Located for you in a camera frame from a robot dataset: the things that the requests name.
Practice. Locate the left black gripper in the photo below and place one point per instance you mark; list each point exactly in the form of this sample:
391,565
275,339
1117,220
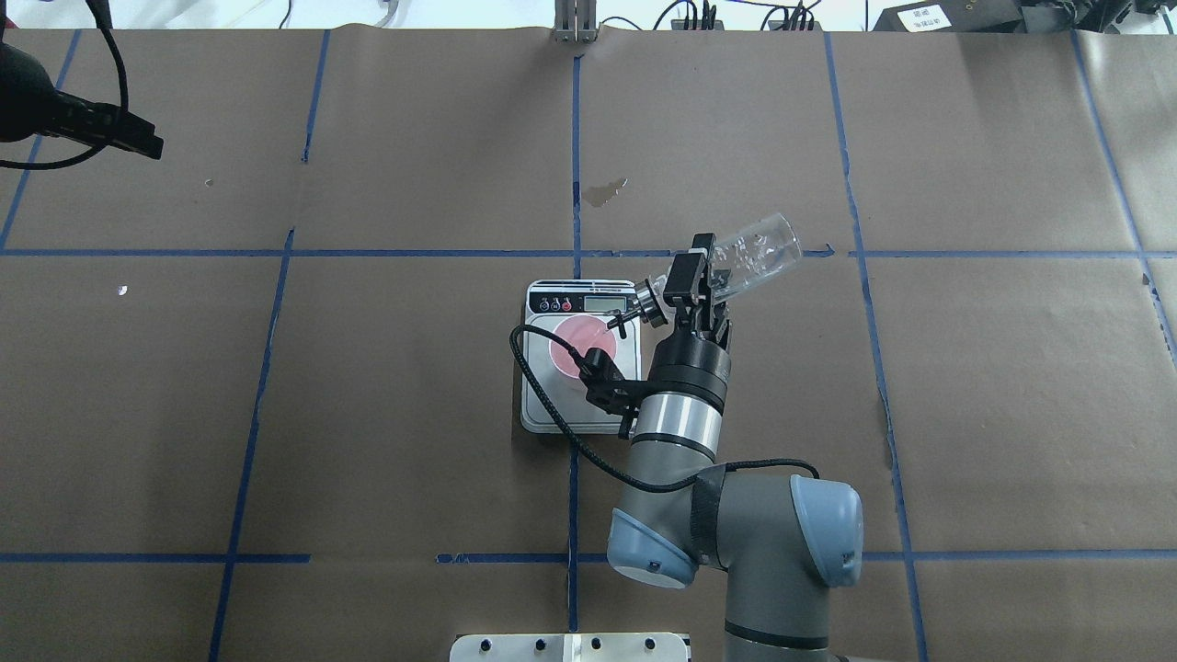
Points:
57,108

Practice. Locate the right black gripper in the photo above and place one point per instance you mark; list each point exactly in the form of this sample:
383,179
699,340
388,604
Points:
693,359

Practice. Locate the glass sauce bottle steel cap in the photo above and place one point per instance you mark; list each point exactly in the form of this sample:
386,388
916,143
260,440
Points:
749,258

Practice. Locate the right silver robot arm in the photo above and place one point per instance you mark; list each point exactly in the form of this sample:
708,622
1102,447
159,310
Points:
783,542

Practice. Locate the white digital kitchen scale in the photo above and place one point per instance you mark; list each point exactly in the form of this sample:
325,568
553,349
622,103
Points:
548,302

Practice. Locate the brown paper table cover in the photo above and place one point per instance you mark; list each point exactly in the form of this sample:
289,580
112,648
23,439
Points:
258,401

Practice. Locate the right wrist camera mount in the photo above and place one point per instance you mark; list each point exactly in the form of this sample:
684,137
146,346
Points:
609,391

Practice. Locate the aluminium frame post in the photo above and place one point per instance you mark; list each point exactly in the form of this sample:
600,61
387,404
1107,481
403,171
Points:
575,21

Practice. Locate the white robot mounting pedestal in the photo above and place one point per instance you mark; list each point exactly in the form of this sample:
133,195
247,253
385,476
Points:
608,646

